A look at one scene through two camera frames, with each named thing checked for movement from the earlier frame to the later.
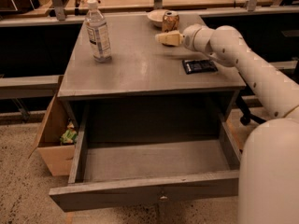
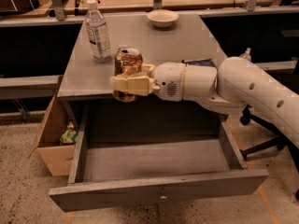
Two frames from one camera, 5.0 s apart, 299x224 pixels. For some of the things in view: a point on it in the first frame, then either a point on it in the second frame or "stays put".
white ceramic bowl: (156, 17) stays put
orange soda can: (171, 21) to (128, 61)
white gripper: (189, 38) to (169, 78)
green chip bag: (69, 135) stays put
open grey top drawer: (134, 152) stays put
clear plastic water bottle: (97, 26) stays put
